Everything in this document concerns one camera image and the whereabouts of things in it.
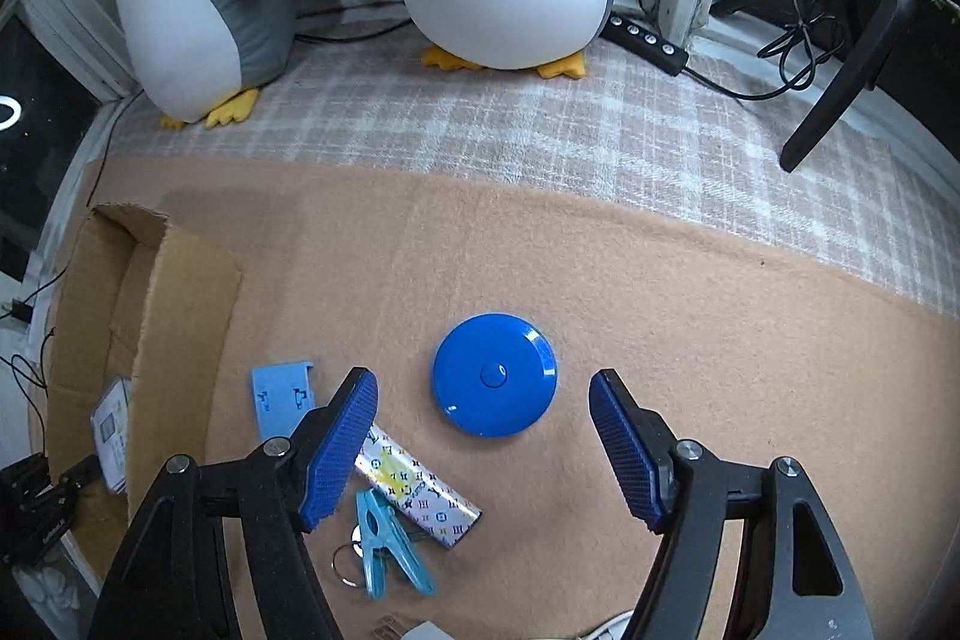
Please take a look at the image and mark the light blue clothespin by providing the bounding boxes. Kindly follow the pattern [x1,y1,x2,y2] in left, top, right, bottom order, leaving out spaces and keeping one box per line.
[354,488,436,600]

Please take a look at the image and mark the clear plastic box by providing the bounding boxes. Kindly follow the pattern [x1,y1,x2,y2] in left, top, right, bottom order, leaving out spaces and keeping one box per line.
[90,376,132,497]

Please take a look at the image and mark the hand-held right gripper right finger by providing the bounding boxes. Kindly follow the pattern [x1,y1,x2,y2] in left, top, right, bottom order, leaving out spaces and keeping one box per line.
[587,368,875,640]

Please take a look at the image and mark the black tripod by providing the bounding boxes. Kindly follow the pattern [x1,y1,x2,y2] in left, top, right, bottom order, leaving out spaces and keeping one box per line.
[712,0,960,175]

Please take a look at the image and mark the white cable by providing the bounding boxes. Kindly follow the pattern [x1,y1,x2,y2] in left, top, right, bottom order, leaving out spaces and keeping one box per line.
[581,610,638,640]

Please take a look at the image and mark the light blue plastic piece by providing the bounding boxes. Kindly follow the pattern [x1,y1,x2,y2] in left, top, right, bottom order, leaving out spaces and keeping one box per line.
[251,360,320,440]

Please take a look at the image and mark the blue round lid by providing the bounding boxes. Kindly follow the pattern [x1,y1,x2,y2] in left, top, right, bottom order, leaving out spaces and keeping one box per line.
[431,312,558,438]

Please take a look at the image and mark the plaid blanket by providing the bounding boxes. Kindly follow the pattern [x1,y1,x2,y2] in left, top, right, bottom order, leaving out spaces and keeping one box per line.
[97,0,960,319]

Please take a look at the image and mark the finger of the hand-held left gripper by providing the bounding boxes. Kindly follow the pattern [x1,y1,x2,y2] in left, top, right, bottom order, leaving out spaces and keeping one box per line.
[56,455,102,498]

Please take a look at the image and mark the black cable behind plush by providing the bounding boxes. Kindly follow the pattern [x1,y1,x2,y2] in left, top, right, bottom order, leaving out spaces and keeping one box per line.
[295,0,415,46]

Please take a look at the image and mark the white corner window frame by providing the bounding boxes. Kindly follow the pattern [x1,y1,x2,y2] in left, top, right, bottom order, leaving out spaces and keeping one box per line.
[15,0,132,101]

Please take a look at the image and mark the cardboard box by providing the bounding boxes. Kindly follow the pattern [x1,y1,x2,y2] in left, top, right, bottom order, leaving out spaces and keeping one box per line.
[28,203,242,581]

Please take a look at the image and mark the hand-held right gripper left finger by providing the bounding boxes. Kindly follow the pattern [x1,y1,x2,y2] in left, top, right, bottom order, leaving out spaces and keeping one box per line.
[88,366,380,640]

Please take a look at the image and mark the silver key ring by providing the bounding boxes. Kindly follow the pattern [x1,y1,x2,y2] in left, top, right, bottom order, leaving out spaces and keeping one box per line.
[332,524,421,587]

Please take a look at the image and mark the white patterned lighter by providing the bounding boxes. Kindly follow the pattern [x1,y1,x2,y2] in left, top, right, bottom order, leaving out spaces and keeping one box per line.
[354,426,482,549]

